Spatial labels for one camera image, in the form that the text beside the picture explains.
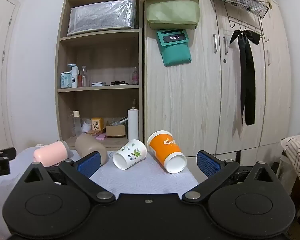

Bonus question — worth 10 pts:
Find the brown cardboard box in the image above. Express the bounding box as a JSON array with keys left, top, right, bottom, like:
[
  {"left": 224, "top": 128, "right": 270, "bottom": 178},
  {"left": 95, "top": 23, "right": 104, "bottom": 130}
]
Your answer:
[{"left": 105, "top": 124, "right": 127, "bottom": 138}]

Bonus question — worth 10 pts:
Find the clear bottle with beige cap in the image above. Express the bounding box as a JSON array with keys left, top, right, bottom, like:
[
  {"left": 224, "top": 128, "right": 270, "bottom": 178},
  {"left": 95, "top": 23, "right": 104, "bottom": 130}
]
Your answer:
[{"left": 72, "top": 110, "right": 82, "bottom": 137}]

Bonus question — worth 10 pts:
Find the patterned cloth furniture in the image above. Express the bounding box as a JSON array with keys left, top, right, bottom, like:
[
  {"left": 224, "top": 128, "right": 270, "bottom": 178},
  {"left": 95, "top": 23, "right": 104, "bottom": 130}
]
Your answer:
[{"left": 280, "top": 133, "right": 300, "bottom": 181}]

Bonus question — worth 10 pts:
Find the white door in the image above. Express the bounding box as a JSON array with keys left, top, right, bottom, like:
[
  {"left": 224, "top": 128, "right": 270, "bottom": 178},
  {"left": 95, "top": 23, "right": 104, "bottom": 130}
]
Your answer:
[{"left": 0, "top": 0, "right": 21, "bottom": 153}]

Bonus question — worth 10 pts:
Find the beige plastic cup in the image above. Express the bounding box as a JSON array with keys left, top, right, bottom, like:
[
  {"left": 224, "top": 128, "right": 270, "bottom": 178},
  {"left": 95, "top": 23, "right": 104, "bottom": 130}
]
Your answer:
[{"left": 75, "top": 133, "right": 108, "bottom": 166}]

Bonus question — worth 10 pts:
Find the teal pouch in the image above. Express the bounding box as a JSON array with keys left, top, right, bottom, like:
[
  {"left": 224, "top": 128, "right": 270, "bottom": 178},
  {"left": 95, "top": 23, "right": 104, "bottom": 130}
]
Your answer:
[{"left": 156, "top": 28, "right": 192, "bottom": 67}]

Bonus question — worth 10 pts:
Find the pink plastic cup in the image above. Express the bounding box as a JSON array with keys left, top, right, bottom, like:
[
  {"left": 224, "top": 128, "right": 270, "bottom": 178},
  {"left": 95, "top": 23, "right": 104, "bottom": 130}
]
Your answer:
[{"left": 33, "top": 141, "right": 71, "bottom": 167}]

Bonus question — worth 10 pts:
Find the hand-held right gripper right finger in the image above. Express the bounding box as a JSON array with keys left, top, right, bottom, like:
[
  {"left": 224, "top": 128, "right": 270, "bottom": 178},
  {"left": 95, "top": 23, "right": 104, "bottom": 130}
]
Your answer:
[{"left": 182, "top": 150, "right": 278, "bottom": 203}]

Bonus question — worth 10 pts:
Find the wooden open shelf unit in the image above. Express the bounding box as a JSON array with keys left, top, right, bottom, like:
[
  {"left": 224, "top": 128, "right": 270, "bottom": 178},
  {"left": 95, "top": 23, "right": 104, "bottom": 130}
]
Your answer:
[{"left": 54, "top": 0, "right": 144, "bottom": 148}]

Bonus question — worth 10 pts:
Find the white pump bottle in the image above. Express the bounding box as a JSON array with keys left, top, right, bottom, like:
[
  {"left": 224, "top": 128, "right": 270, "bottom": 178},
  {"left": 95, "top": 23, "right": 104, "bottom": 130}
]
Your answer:
[{"left": 67, "top": 64, "right": 79, "bottom": 89}]

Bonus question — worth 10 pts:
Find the white cup with green print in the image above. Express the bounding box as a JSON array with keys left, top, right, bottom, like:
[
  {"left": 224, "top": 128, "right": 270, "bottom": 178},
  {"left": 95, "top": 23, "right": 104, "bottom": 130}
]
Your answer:
[{"left": 112, "top": 139, "right": 148, "bottom": 171}]

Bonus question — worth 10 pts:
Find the light wooden wardrobe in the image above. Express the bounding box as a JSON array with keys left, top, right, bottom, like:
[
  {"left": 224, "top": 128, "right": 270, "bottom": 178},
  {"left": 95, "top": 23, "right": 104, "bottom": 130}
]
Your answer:
[{"left": 143, "top": 0, "right": 292, "bottom": 157}]

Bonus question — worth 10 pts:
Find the white paper towel roll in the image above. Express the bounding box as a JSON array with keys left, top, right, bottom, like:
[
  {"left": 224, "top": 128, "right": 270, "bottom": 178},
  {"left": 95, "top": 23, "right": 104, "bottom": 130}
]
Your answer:
[{"left": 127, "top": 107, "right": 139, "bottom": 141}]

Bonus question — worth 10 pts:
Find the grey fabric storage box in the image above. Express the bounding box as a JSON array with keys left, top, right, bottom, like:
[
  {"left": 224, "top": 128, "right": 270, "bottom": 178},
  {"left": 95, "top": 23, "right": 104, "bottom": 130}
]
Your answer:
[{"left": 67, "top": 0, "right": 138, "bottom": 36}]

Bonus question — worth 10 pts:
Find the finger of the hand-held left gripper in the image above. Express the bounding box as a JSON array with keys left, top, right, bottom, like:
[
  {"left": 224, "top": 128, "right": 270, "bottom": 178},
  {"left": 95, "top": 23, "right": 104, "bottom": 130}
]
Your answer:
[{"left": 0, "top": 147, "right": 17, "bottom": 160}]

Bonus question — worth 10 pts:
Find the light green bag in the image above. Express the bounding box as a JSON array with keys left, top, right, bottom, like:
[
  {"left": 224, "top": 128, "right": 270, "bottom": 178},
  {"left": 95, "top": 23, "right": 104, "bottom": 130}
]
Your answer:
[{"left": 146, "top": 0, "right": 199, "bottom": 30}]

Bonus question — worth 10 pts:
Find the orange paper cup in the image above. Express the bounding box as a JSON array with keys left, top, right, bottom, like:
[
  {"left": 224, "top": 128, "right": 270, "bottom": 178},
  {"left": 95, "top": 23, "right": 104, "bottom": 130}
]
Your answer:
[{"left": 147, "top": 130, "right": 187, "bottom": 174}]

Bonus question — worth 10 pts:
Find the white textured table cloth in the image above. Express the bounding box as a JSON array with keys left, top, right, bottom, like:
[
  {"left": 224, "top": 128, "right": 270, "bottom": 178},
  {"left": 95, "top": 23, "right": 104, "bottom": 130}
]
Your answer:
[{"left": 0, "top": 147, "right": 199, "bottom": 233}]

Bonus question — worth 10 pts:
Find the yellow box with plant print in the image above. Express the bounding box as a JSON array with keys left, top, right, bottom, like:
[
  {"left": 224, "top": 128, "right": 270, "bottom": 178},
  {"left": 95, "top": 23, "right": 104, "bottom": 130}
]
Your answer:
[{"left": 91, "top": 117, "right": 105, "bottom": 132}]

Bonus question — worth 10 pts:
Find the teal round jar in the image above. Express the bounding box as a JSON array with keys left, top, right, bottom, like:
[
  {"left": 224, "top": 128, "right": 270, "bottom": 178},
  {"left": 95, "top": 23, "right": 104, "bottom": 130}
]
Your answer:
[{"left": 60, "top": 72, "right": 72, "bottom": 89}]

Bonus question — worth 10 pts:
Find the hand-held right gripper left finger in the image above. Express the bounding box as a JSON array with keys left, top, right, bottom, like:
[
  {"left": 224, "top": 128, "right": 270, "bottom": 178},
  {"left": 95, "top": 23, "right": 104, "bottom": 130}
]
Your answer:
[{"left": 24, "top": 151, "right": 115, "bottom": 204}]

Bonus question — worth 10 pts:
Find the clear glass bottle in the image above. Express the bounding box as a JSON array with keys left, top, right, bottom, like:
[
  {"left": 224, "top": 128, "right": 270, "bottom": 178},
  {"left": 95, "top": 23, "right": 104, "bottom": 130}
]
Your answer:
[{"left": 80, "top": 65, "right": 88, "bottom": 88}]

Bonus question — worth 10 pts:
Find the black ribbon bow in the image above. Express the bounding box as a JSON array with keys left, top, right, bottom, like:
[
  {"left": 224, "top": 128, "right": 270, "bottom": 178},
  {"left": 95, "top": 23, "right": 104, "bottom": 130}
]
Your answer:
[{"left": 230, "top": 29, "right": 262, "bottom": 126}]

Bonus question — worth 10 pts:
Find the black wire hook rack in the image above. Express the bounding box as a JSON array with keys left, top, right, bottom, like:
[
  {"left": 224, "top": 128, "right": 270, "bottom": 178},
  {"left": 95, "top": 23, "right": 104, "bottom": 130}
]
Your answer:
[{"left": 224, "top": 2, "right": 270, "bottom": 42}]

